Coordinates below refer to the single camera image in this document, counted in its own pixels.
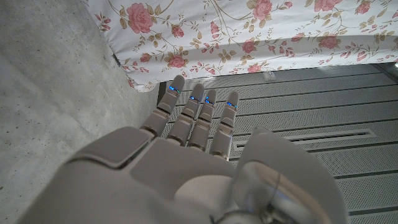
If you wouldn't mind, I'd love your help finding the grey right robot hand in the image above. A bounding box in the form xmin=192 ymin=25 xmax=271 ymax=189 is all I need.
xmin=17 ymin=74 xmax=349 ymax=224

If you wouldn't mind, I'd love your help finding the long ceiling air vent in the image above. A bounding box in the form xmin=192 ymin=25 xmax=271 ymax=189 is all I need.
xmin=233 ymin=128 xmax=379 ymax=152

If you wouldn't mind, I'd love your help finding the floral backdrop cloth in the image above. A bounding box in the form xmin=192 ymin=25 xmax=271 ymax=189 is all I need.
xmin=81 ymin=0 xmax=398 ymax=93

